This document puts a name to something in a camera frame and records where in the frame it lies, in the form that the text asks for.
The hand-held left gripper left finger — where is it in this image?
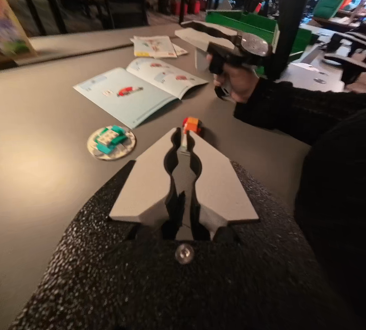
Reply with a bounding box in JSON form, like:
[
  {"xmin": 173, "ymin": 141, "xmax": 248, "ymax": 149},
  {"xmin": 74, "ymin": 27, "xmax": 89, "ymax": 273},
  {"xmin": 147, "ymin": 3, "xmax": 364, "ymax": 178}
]
[{"xmin": 109, "ymin": 128, "xmax": 186, "ymax": 233}]

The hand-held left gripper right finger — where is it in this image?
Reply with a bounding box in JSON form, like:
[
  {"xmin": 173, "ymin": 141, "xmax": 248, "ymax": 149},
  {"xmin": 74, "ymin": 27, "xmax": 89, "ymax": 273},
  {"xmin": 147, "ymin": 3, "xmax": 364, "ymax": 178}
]
[{"xmin": 186, "ymin": 131, "xmax": 260, "ymax": 240}]

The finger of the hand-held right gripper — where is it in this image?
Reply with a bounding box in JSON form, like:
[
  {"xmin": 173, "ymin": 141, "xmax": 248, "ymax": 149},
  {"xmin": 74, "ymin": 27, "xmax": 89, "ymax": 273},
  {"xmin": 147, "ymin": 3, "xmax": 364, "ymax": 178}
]
[
  {"xmin": 180, "ymin": 20, "xmax": 241, "ymax": 47},
  {"xmin": 174, "ymin": 28, "xmax": 233, "ymax": 72}
]

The teal brick model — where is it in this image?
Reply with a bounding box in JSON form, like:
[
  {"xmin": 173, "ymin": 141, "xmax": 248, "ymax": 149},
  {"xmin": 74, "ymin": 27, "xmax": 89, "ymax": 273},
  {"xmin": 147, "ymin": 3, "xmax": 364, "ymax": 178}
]
[{"xmin": 87, "ymin": 125, "xmax": 137, "ymax": 161}]

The orange toy brick model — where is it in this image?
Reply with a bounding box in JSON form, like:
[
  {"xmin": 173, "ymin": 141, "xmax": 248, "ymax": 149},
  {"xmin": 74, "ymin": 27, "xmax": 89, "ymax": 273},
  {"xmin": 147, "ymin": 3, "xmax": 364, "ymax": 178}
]
[{"xmin": 181, "ymin": 116, "xmax": 204, "ymax": 153}]

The person's right hand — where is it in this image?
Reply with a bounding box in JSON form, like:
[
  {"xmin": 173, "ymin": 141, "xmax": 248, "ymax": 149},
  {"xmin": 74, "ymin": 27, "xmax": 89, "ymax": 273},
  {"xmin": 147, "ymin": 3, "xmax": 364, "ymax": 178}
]
[{"xmin": 213, "ymin": 63, "xmax": 261, "ymax": 104}]

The green plastic bin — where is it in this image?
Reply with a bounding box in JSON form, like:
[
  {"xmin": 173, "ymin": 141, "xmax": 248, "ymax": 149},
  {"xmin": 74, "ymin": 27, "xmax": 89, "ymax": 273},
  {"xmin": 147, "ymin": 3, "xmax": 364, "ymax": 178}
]
[{"xmin": 205, "ymin": 10, "xmax": 313, "ymax": 76}]

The closed yellow-cornered instruction booklet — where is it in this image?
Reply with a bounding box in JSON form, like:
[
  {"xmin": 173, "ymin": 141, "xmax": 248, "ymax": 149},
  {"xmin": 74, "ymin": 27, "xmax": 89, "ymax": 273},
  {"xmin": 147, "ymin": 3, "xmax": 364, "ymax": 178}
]
[{"xmin": 130, "ymin": 35, "xmax": 178, "ymax": 59}]

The open pale blue instruction booklet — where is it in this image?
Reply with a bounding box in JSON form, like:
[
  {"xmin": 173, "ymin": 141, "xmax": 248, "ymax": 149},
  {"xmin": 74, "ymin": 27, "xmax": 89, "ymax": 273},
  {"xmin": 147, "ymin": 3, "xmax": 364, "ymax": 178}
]
[{"xmin": 73, "ymin": 58, "xmax": 209, "ymax": 130}]

